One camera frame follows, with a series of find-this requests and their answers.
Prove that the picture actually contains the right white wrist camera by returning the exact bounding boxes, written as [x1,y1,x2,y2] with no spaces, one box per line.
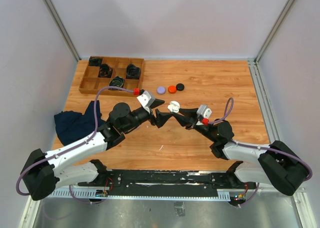
[196,104,212,119]

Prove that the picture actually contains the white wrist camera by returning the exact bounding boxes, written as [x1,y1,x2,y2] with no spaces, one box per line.
[137,91,156,108]
[196,104,212,119]

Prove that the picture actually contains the orange earbud charging case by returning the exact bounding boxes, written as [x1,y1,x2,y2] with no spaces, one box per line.
[167,85,177,94]

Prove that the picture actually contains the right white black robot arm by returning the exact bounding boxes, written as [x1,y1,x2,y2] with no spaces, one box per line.
[173,109,313,196]

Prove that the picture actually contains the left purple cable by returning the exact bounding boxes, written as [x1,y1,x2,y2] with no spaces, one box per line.
[15,86,140,205]

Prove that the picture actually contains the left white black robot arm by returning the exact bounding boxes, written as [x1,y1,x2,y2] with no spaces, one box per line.
[16,95,175,201]

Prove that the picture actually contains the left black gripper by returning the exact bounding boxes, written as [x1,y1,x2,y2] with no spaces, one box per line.
[122,99,174,133]

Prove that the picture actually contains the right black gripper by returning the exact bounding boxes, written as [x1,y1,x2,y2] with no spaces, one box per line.
[173,107,217,142]

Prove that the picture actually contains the purple earbud charging case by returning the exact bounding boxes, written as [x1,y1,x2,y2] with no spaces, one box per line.
[156,86,166,95]

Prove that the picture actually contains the dark blue cloth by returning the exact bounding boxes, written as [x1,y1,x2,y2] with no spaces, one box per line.
[54,101,96,146]

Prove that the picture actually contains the black yellow coiled cable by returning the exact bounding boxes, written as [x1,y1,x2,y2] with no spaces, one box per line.
[108,75,126,91]

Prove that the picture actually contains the black earbud charging case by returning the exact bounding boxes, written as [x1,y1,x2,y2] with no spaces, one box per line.
[175,83,185,91]

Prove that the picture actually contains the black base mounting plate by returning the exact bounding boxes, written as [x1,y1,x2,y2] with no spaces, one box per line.
[77,170,256,197]

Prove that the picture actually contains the white earbud charging case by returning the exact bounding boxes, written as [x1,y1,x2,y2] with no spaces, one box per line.
[167,101,181,113]

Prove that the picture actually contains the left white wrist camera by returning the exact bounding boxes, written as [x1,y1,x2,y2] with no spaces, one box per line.
[137,91,156,108]

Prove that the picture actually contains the wooden compartment tray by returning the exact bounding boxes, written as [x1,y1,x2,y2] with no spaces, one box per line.
[79,56,145,96]

